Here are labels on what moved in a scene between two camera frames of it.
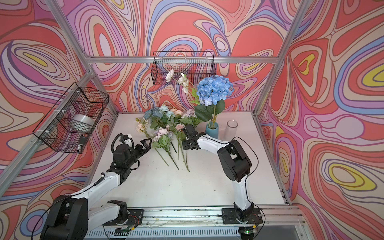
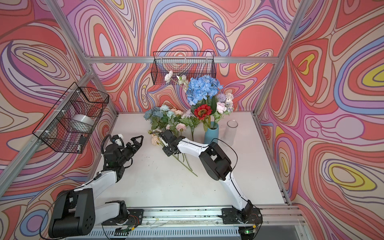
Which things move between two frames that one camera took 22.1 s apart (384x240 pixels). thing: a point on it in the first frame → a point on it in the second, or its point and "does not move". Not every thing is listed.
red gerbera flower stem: [182, 130] → [203, 112]
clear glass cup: [231, 130] does not move
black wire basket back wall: [196, 65] does not move
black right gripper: [188, 135] → [167, 141]
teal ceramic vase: [212, 129] does not move
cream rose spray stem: [141, 127] → [156, 141]
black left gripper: [135, 151] → [130, 147]
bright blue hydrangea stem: [212, 91] → [202, 88]
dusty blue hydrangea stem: [159, 116] does not move
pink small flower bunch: [189, 118] does not move
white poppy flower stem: [187, 87] does not move
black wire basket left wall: [69, 125] does not move
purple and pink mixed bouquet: [161, 140] → [224, 102]
